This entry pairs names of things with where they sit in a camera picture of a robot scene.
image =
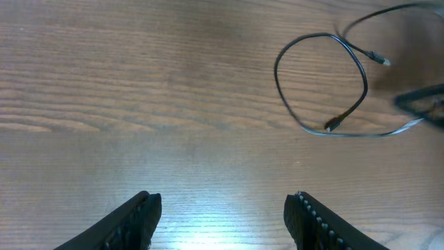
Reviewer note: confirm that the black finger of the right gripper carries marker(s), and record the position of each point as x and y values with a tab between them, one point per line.
426	104

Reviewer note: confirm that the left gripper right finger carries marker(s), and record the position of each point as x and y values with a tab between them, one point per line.
314	226

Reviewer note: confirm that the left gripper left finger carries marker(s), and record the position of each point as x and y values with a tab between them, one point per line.
131	226

